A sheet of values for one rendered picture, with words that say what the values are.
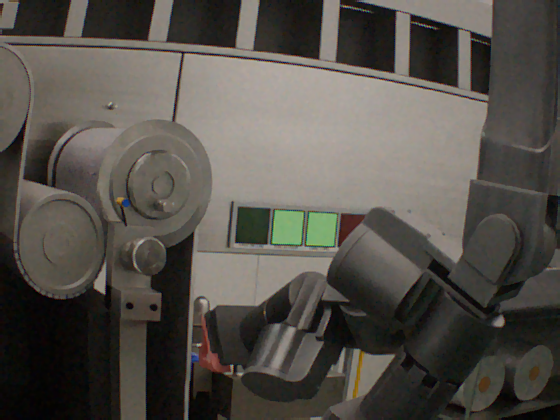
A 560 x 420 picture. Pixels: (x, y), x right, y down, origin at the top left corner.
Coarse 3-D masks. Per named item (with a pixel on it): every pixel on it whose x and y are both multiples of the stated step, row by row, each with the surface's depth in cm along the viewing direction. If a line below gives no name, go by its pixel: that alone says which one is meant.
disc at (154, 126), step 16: (128, 128) 113; (144, 128) 114; (160, 128) 115; (176, 128) 116; (112, 144) 112; (128, 144) 113; (192, 144) 117; (112, 160) 113; (208, 160) 119; (208, 176) 119; (208, 192) 119; (112, 208) 113; (192, 224) 118; (160, 240) 117; (176, 240) 118
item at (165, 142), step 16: (144, 144) 114; (160, 144) 115; (176, 144) 116; (128, 160) 113; (192, 160) 117; (112, 176) 112; (192, 176) 117; (112, 192) 112; (192, 192) 117; (128, 208) 113; (192, 208) 117; (160, 224) 116; (176, 224) 117
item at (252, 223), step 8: (240, 208) 157; (240, 216) 157; (248, 216) 158; (256, 216) 159; (264, 216) 159; (240, 224) 157; (248, 224) 158; (256, 224) 159; (264, 224) 159; (240, 232) 158; (248, 232) 158; (256, 232) 159; (264, 232) 159; (240, 240) 158; (248, 240) 158; (256, 240) 159; (264, 240) 160
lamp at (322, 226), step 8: (312, 216) 163; (320, 216) 164; (328, 216) 165; (336, 216) 165; (312, 224) 163; (320, 224) 164; (328, 224) 165; (312, 232) 164; (320, 232) 164; (328, 232) 165; (312, 240) 164; (320, 240) 164; (328, 240) 165
